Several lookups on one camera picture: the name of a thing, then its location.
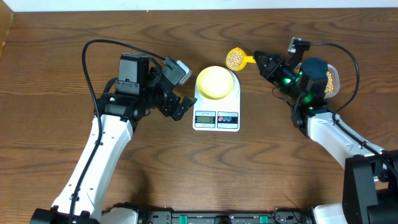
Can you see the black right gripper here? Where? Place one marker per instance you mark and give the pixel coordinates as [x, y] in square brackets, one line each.
[275, 63]

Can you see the cardboard panel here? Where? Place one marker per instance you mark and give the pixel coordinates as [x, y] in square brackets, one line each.
[6, 18]

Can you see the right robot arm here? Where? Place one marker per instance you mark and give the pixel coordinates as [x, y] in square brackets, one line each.
[370, 178]

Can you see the pale yellow plastic bowl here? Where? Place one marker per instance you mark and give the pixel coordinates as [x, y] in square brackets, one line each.
[215, 82]

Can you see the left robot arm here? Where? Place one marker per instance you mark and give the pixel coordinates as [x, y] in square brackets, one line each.
[117, 113]

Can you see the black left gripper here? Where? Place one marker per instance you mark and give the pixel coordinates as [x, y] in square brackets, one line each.
[168, 109]

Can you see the yellow measuring scoop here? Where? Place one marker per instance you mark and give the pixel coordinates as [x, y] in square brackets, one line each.
[246, 58]

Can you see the clear plastic container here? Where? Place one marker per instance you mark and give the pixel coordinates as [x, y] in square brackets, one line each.
[313, 79]

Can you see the pile of soybeans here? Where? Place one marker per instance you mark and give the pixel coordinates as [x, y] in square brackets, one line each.
[329, 86]

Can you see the white digital kitchen scale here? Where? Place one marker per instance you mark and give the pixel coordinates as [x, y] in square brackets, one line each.
[218, 115]

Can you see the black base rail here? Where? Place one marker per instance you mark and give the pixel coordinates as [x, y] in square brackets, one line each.
[169, 216]

